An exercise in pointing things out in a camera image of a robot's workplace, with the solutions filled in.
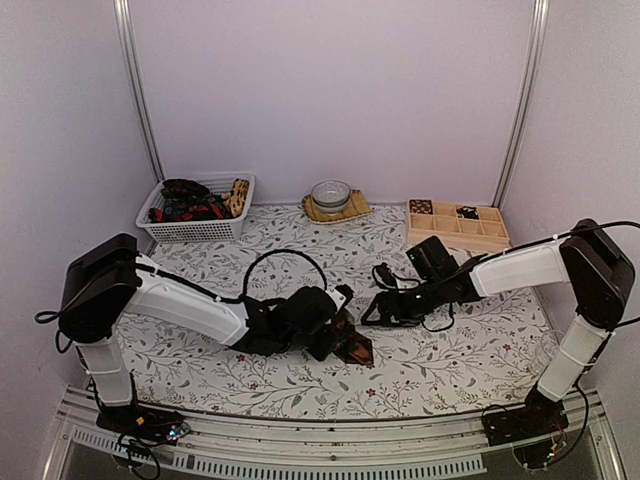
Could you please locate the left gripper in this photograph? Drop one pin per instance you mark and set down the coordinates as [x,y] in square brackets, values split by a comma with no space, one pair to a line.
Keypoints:
[324,351]

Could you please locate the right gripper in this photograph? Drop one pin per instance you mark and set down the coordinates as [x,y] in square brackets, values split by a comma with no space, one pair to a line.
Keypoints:
[399,309]

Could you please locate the brown green patterned tie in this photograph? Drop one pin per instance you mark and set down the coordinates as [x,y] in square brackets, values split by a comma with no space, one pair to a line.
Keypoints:
[351,346]

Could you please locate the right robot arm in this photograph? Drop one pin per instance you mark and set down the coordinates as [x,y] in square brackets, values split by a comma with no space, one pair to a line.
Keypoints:
[585,258]

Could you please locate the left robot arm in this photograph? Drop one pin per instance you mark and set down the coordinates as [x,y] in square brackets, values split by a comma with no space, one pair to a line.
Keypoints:
[115,278]

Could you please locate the yellow woven mat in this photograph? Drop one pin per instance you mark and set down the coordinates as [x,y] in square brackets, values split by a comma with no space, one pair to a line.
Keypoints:
[355,207]

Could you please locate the rolled dark patterned tie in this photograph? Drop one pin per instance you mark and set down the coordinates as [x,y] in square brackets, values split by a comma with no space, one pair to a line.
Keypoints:
[420,206]

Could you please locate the floral tablecloth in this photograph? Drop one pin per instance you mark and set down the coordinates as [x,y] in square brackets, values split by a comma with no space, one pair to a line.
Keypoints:
[459,359]

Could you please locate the wooden compartment box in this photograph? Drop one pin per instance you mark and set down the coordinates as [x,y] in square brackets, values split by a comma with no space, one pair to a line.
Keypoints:
[488,234]

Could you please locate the rolled black tie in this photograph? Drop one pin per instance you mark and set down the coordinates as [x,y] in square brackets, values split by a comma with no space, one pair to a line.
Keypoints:
[467,212]

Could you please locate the yellow spotted tie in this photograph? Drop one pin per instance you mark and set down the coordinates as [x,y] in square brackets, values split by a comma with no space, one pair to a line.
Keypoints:
[234,201]

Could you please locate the white plastic basket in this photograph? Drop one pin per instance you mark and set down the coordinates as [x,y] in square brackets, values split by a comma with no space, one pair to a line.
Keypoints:
[198,230]

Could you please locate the clear drinking glass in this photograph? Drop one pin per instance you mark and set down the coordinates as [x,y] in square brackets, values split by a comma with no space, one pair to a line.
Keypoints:
[544,351]

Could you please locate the dark red patterned tie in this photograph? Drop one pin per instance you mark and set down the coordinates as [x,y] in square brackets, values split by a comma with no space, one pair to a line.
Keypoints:
[186,200]

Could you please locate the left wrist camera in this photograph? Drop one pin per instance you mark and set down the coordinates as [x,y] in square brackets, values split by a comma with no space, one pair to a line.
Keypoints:
[342,295]

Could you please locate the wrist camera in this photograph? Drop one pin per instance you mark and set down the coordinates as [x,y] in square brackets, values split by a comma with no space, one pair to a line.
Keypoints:
[342,295]
[384,277]

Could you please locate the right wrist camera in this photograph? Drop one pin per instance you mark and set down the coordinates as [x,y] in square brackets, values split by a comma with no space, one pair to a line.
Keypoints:
[384,277]

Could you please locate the front metal rail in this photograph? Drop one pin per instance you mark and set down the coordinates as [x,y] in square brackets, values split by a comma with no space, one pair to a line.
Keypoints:
[233,447]

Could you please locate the right metal frame post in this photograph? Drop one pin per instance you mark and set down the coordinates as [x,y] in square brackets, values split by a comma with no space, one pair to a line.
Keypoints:
[534,52]

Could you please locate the metal frame post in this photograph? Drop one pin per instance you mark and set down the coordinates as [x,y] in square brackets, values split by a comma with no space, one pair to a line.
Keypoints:
[126,36]
[534,52]

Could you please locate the left metal frame post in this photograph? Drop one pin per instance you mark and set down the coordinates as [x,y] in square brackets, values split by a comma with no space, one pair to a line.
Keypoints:
[126,36]

